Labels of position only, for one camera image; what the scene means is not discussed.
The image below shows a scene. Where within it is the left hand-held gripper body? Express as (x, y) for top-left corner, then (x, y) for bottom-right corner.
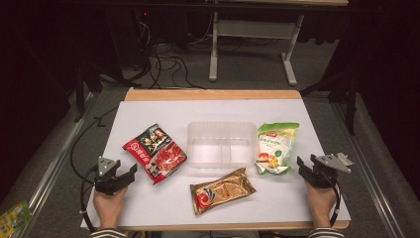
(93, 157), (130, 196)

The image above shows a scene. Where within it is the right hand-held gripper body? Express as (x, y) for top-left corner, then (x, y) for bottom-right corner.
(306, 153), (353, 189)

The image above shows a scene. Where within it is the green and white food packet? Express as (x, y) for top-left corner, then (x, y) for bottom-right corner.
(254, 122), (301, 176)

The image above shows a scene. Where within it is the clear plastic container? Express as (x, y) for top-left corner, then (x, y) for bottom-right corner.
(186, 121), (261, 170)

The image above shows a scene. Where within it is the gold food packet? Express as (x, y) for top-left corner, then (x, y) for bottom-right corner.
(189, 167), (258, 216)

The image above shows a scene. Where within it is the person's left hand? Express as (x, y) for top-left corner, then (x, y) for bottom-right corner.
(93, 186), (129, 230)

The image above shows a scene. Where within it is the person's right hand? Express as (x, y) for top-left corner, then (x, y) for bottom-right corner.
(305, 180), (338, 229)

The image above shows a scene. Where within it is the crumpled white paper scrap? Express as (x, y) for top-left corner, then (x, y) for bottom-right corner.
(336, 152), (356, 167)

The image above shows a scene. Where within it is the red and black food packet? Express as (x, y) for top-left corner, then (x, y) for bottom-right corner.
(122, 123), (188, 186)

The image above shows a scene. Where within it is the black metal stand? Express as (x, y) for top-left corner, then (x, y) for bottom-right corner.
(72, 59), (133, 124)
(298, 62), (361, 137)

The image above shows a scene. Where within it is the green and yellow packet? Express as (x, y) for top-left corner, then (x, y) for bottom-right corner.
(0, 199), (35, 238)

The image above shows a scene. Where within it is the white table cover sheet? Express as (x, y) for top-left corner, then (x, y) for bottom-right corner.
(80, 98), (352, 230)

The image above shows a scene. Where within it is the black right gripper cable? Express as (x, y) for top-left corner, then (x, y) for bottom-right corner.
(325, 178), (343, 228)

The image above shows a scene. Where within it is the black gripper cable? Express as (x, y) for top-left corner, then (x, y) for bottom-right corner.
(325, 178), (343, 228)
(79, 164), (100, 233)

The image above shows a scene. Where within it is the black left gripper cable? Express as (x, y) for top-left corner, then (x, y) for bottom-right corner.
(79, 164), (100, 233)

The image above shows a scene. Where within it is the black floor cable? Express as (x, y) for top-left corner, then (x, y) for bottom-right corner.
(69, 107), (117, 183)

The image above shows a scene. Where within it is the aluminium floor rail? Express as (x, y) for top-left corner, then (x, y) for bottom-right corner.
(9, 91), (97, 238)
(332, 101), (408, 238)

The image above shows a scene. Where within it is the bundle of black cables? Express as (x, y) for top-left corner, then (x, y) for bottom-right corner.
(132, 19), (206, 91)

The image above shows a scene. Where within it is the white table frame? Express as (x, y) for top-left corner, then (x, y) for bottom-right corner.
(208, 0), (350, 87)

